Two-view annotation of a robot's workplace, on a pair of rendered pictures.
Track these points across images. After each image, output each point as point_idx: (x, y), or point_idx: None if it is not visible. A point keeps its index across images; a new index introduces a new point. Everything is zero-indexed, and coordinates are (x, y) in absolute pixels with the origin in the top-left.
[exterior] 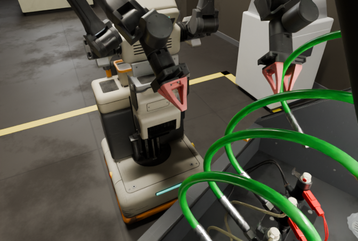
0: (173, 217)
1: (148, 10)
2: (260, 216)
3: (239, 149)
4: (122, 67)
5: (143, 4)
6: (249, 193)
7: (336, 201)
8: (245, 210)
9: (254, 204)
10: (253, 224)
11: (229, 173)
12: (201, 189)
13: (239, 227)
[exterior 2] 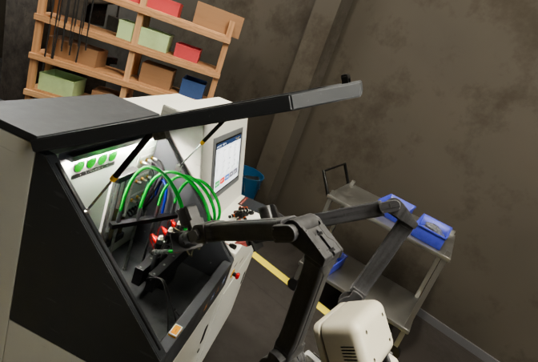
0: (215, 273)
1: None
2: (154, 309)
3: (181, 317)
4: None
5: (347, 306)
6: (161, 324)
7: None
8: (165, 312)
9: (158, 316)
10: (160, 304)
11: (210, 187)
12: (205, 287)
13: None
